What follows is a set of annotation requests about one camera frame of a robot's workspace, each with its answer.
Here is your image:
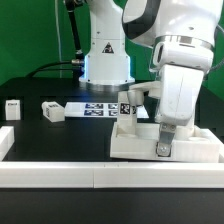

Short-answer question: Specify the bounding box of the white thin cable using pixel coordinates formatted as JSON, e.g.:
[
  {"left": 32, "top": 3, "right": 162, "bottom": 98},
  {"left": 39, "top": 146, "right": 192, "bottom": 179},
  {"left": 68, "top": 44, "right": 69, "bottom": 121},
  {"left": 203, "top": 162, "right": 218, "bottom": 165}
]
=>
[{"left": 54, "top": 0, "right": 64, "bottom": 79}]

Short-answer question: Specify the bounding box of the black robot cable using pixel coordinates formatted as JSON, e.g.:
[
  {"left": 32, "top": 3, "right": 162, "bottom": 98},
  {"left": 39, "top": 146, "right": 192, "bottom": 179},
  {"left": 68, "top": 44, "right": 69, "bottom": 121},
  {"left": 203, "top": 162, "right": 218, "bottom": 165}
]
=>
[{"left": 25, "top": 0, "right": 85, "bottom": 79}]

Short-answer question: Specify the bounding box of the white U-shaped obstacle fence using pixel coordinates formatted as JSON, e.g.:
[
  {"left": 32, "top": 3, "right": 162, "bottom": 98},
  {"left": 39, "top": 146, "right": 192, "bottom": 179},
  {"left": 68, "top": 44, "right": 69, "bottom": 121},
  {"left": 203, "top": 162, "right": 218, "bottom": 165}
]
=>
[{"left": 0, "top": 126, "right": 224, "bottom": 188}]

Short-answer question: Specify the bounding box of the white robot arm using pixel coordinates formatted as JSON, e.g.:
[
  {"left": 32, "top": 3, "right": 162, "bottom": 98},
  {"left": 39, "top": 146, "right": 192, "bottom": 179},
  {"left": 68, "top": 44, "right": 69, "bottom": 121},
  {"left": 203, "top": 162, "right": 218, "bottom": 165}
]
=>
[{"left": 110, "top": 0, "right": 223, "bottom": 162}]

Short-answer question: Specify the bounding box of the white marker base sheet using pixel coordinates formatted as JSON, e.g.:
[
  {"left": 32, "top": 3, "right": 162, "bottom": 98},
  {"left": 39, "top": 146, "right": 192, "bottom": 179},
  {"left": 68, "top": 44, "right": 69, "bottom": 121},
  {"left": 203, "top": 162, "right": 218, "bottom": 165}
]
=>
[{"left": 65, "top": 102, "right": 149, "bottom": 118}]

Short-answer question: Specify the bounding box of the white square tabletop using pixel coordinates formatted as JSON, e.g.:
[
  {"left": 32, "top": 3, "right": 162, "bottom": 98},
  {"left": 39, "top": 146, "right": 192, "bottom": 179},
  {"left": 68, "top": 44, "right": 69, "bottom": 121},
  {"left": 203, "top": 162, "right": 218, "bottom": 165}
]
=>
[{"left": 110, "top": 123, "right": 224, "bottom": 163}]

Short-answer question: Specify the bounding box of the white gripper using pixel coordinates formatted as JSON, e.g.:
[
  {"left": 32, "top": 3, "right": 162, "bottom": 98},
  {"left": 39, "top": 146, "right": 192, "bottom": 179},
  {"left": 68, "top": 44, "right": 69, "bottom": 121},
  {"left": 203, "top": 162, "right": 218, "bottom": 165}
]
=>
[{"left": 127, "top": 42, "right": 214, "bottom": 157}]

